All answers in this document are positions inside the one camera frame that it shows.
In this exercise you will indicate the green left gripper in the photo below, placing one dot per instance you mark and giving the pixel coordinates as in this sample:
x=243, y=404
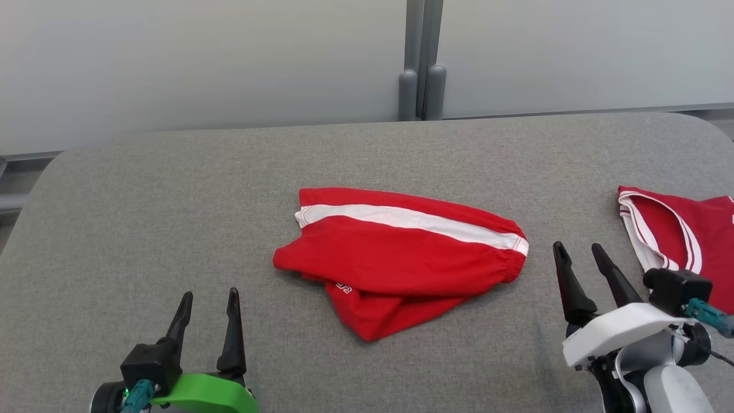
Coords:
x=218, y=396

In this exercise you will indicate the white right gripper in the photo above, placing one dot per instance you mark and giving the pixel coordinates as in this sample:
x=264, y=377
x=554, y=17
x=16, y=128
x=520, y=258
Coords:
x=619, y=332

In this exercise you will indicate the red shirt with white sleeves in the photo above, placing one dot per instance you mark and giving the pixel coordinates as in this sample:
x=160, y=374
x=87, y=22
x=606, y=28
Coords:
x=711, y=241

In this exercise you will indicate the red shorts with white stripe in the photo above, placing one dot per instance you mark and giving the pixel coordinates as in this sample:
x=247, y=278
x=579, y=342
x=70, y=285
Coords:
x=401, y=264

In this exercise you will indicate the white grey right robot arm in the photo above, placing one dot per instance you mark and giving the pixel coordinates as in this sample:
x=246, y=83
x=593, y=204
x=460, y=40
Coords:
x=676, y=390

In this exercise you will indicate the frosted partition panel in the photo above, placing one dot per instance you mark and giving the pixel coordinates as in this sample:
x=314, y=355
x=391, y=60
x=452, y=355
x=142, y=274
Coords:
x=200, y=57
x=573, y=51

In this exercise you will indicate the grey floor bar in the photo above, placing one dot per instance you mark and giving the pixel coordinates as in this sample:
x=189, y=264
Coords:
x=12, y=202

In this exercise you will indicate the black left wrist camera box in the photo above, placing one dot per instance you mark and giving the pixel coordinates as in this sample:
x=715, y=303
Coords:
x=149, y=361

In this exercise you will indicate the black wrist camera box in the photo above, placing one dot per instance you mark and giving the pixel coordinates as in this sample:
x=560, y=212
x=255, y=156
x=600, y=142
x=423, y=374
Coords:
x=149, y=361
x=679, y=289

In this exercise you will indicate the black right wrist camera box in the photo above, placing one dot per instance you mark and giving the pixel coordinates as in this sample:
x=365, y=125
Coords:
x=679, y=289

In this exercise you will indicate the grey partition base rail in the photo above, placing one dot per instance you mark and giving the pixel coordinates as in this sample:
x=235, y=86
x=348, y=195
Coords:
x=573, y=112
x=28, y=156

